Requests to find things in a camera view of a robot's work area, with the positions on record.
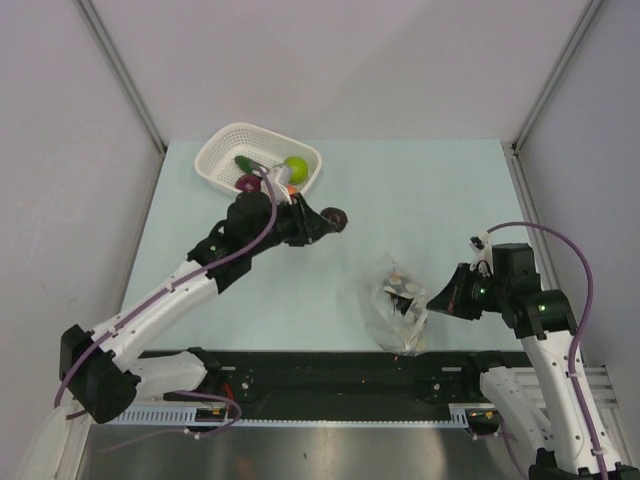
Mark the right aluminium frame post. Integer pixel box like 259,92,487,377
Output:
510,0,609,153

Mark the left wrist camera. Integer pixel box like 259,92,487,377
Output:
224,164,293,244

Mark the green fake fruit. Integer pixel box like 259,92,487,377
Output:
284,156,309,185

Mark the dark brown fake food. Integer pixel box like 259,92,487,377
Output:
320,207,348,233

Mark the aluminium frame post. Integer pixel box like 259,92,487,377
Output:
510,0,609,153
73,0,168,158

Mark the purple cable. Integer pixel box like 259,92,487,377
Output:
53,159,281,454
487,221,616,480

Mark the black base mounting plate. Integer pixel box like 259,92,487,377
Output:
164,347,524,421

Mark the left aluminium frame post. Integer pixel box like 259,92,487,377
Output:
73,0,168,158

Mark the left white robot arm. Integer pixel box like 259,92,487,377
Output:
59,193,348,424

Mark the polka dot zip bag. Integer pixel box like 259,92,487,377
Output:
359,254,429,356

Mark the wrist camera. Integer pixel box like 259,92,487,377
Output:
470,232,541,293
224,164,293,244

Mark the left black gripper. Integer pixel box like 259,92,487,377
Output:
246,192,334,256

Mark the dark fake grape bunch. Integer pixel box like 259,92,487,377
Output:
383,279,414,315

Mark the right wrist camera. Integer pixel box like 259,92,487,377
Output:
470,232,541,293

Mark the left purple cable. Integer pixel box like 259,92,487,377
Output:
53,159,281,454

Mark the white slotted cable duct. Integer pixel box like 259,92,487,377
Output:
92,404,474,429

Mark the dark green fake cucumber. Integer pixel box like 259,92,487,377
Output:
234,155,268,176

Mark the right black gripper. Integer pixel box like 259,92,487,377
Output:
427,262,508,320

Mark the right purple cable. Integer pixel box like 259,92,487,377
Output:
487,221,616,480

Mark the purple fake fruit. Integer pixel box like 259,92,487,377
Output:
235,174,261,193

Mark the white perforated plastic basket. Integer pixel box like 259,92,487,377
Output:
194,122,323,196

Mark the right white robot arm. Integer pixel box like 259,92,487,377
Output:
427,261,639,479

